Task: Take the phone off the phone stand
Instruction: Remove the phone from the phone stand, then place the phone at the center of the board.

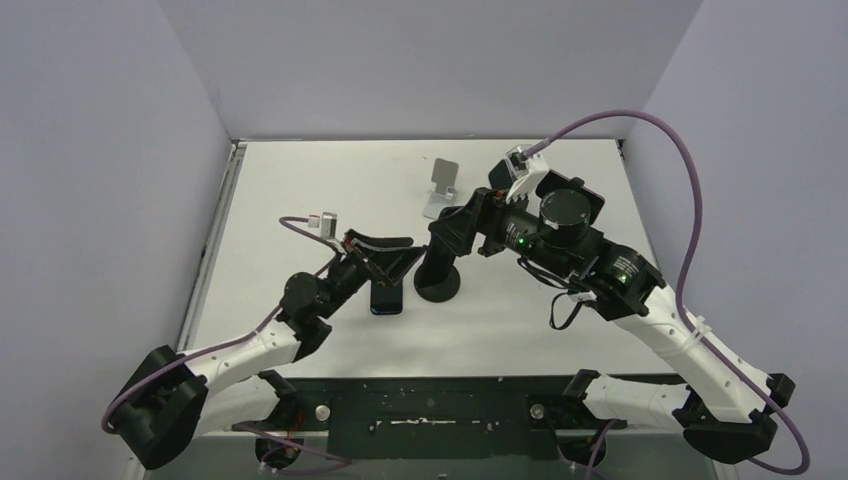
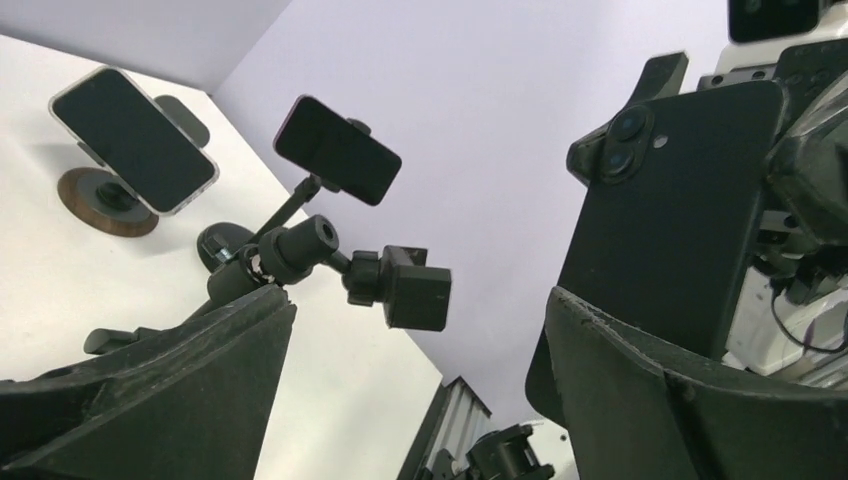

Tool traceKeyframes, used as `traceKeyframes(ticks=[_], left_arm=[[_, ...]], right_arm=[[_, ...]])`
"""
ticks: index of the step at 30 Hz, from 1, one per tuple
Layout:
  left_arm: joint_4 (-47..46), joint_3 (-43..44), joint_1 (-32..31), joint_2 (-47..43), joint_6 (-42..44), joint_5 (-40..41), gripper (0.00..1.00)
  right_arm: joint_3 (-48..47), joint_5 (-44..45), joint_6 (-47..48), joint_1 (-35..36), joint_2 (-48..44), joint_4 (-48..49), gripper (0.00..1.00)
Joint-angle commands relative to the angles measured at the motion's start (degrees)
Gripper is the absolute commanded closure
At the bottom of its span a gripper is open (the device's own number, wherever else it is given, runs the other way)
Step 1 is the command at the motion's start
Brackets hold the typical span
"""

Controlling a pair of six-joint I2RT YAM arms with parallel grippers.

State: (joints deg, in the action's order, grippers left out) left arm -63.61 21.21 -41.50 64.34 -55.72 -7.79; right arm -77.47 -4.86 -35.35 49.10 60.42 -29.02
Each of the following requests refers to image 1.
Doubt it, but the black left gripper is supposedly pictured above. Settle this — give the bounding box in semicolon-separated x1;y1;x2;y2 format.
316;229;424;320

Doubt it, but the black smartphone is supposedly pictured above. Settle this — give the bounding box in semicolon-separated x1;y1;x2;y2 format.
369;283;404;316

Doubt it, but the black pole phone stand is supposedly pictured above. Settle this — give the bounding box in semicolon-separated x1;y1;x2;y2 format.
413;251;461;303

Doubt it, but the white folding phone stand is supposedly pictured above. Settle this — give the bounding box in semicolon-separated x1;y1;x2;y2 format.
422;158;459;220

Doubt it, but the clear-case phone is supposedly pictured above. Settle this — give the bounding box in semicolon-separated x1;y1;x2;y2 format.
488;159;513;191

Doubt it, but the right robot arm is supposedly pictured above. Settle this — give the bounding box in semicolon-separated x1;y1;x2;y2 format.
414;187;795;464

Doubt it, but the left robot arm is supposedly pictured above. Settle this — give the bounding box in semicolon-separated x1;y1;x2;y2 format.
101;230;426;470

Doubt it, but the red-edged black phone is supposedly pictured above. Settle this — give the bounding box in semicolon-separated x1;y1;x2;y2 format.
552;171;606;225

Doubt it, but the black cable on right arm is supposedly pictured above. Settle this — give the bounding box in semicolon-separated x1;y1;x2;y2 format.
516;258;598;333

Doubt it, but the black mounting base plate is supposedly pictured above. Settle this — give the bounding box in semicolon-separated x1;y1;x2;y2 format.
261;375;602;460

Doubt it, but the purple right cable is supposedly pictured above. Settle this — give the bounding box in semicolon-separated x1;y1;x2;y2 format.
523;109;813;477

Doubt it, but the aluminium frame rail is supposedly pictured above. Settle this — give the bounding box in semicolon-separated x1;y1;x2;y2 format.
108;140;247;470

